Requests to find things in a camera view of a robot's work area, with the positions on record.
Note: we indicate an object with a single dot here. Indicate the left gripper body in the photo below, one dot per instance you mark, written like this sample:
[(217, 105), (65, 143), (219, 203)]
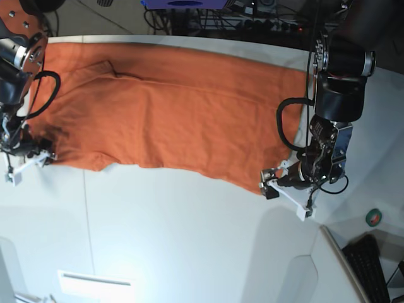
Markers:
[(288, 179)]

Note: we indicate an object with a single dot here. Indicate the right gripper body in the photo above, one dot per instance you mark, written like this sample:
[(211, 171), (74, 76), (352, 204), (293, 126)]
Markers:
[(32, 151)]

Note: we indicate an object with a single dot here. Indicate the orange t-shirt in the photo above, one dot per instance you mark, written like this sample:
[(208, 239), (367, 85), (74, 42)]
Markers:
[(159, 106)]

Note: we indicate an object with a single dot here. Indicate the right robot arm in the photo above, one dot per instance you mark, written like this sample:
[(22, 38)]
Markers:
[(23, 44)]

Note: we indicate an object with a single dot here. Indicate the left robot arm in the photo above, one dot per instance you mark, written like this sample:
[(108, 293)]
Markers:
[(341, 67)]

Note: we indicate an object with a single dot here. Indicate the green tape roll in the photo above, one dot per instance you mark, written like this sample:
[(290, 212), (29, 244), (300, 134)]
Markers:
[(373, 217)]

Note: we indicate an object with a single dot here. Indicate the black keyboard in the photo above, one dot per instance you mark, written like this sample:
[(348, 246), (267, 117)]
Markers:
[(363, 257)]

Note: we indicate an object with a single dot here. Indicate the blue box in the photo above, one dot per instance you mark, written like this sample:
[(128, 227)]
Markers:
[(185, 4)]

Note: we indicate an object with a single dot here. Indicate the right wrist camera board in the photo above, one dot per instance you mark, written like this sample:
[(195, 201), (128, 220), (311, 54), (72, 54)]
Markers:
[(13, 178)]

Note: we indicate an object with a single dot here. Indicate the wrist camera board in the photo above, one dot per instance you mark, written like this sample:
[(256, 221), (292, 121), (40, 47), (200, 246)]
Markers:
[(304, 213), (13, 178)]

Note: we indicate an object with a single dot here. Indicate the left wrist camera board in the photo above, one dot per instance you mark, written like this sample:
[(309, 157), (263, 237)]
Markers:
[(304, 213)]

